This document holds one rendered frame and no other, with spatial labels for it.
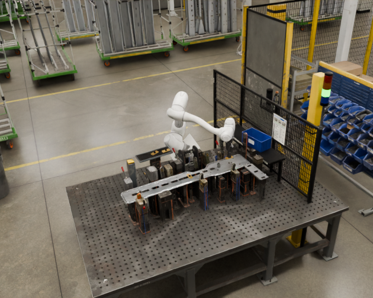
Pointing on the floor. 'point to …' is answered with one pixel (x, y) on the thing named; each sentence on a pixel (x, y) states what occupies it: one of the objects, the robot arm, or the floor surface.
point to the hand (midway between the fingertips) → (229, 154)
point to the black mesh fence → (268, 132)
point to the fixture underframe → (327, 244)
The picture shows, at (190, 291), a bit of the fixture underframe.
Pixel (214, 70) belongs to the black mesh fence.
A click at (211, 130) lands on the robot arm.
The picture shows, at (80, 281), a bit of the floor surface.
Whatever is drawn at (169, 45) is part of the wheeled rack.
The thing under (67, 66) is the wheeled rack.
